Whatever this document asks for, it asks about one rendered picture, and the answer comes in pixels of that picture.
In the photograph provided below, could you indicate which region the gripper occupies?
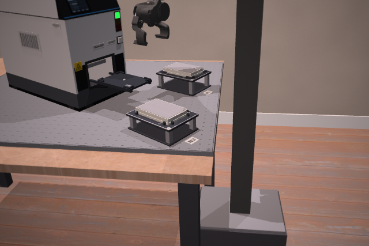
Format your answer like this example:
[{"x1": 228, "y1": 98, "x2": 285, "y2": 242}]
[{"x1": 132, "y1": 0, "x2": 170, "y2": 46}]

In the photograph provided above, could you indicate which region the grey perforated base plate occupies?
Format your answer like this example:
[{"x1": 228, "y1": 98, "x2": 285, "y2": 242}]
[{"x1": 0, "y1": 60, "x2": 223, "y2": 157}]

